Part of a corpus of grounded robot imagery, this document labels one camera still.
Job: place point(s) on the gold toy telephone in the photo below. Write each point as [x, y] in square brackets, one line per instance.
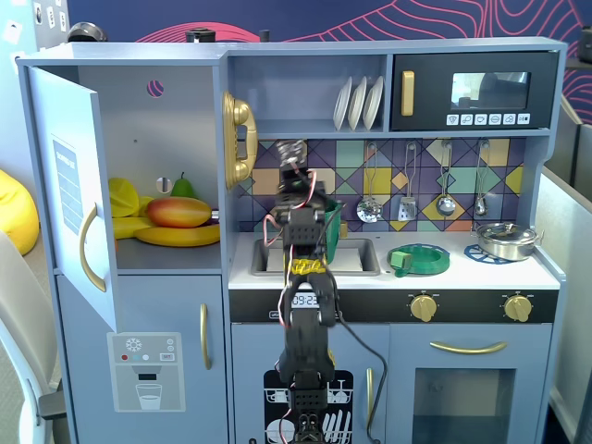
[236, 115]

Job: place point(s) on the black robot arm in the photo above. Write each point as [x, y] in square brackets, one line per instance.
[305, 342]

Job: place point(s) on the long yellow toy banana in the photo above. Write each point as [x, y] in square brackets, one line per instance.
[180, 237]

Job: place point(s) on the white toy plate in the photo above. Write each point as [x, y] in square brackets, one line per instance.
[341, 108]
[372, 104]
[356, 106]

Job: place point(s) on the red-yellow toy mango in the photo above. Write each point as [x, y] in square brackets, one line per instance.
[180, 213]

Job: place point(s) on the short yellow toy banana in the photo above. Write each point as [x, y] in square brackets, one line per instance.
[127, 227]

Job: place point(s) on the white office chair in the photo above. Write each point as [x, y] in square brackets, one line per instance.
[18, 324]

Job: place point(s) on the black microwave door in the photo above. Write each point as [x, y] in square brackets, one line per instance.
[430, 92]

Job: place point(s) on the steel toy ladle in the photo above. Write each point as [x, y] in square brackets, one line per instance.
[445, 205]

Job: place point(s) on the gold stove knob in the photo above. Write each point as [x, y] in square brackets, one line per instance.
[518, 307]
[423, 307]

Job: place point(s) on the green toy fruit with stem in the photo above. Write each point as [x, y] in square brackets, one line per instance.
[181, 188]

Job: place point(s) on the steel toy spatula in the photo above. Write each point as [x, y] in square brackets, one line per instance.
[407, 210]

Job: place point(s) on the blue-grey toy play kitchen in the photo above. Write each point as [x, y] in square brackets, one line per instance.
[152, 120]

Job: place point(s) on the steel toy pot with lid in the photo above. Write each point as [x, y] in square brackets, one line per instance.
[504, 240]

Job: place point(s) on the blue round trivet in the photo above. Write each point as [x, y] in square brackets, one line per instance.
[472, 253]

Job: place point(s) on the fridge door with dispenser print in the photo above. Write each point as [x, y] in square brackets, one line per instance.
[152, 305]

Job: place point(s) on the black cylindrical cap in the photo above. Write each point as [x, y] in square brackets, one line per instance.
[201, 35]

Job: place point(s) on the grey toy sink basin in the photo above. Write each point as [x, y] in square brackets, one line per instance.
[361, 261]

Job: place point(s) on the grey cubicle partition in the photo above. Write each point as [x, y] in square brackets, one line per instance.
[571, 277]

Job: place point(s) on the oven door with window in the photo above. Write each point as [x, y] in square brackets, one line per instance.
[462, 365]

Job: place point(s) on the dishwasher door with dish decal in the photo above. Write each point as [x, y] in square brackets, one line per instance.
[250, 361]

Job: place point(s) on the black round device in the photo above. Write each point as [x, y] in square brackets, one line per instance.
[88, 32]

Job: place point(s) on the small black peg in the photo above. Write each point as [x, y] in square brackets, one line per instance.
[265, 36]

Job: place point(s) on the steel toy spoon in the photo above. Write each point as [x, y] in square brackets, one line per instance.
[481, 207]

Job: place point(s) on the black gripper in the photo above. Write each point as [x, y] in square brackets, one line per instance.
[292, 178]

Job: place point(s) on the yellow beanbag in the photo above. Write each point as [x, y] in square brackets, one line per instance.
[16, 217]

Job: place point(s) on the open blue cabinet door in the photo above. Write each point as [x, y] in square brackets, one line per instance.
[65, 139]

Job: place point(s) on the green round recipient dish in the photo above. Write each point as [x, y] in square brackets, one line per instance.
[435, 264]

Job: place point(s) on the steel toy skimmer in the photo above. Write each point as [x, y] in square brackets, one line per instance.
[369, 210]

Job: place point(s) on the yellow ribbed toy fruit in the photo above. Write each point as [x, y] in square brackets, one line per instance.
[122, 199]

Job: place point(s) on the green plastic bucket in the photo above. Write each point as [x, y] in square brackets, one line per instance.
[334, 231]

